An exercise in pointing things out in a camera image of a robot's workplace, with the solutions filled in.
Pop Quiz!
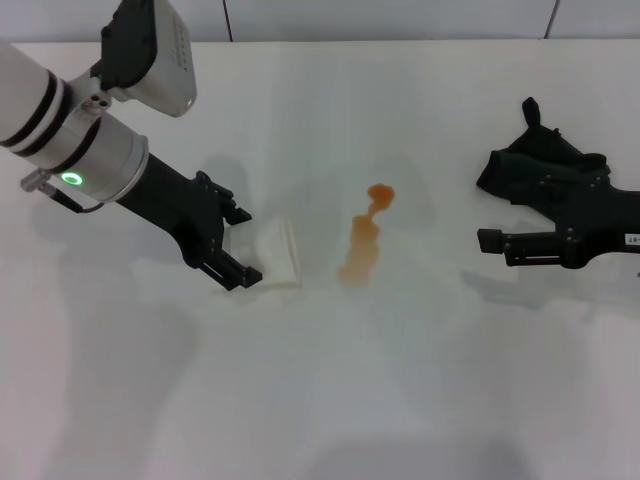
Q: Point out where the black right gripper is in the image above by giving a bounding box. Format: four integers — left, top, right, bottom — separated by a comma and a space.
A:
476, 172, 640, 269

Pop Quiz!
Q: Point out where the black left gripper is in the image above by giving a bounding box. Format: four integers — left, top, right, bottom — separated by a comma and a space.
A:
117, 149, 264, 293

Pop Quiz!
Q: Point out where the white paper cup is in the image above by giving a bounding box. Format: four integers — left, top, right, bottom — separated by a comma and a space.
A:
253, 214, 304, 291

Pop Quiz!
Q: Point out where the dark blue rag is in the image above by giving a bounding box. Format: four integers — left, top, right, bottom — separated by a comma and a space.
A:
475, 96, 613, 217

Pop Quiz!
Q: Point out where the brown water stain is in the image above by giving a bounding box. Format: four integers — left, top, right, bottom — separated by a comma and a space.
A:
335, 182, 399, 291

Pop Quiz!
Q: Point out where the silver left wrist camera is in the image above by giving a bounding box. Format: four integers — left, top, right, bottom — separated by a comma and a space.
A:
99, 0, 198, 120

